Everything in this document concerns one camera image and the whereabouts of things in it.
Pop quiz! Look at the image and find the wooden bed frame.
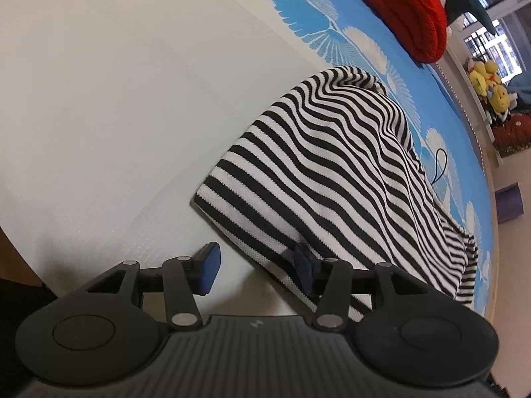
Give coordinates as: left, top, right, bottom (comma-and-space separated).
0, 224, 44, 287

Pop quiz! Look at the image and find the red patterned cushion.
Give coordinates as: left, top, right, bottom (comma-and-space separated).
492, 112, 531, 158

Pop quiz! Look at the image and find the blue white feather print bedsheet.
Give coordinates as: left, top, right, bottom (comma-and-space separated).
0, 0, 498, 320

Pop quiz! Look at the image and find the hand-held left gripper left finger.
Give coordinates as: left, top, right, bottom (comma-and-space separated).
85, 241, 222, 330

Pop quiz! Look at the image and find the white window sill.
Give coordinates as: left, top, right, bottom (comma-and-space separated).
446, 29, 502, 166

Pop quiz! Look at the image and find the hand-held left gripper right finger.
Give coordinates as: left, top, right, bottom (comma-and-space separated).
292, 244, 436, 332

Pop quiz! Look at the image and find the black white striped garment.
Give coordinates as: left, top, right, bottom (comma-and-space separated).
193, 66, 480, 324

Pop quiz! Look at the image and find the yellow smiley plush toy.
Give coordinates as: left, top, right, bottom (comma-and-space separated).
487, 85, 513, 114

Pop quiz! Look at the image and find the red knit cloth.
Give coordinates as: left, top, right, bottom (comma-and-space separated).
326, 0, 449, 64

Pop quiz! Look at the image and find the thin black cord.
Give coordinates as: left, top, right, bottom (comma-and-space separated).
429, 147, 449, 185

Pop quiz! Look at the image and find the purple foam block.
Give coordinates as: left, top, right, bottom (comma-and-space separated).
495, 183, 523, 224

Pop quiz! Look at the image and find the window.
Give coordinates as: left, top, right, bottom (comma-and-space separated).
462, 8, 531, 79

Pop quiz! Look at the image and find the yellow plush bear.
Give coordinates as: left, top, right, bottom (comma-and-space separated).
469, 60, 500, 96

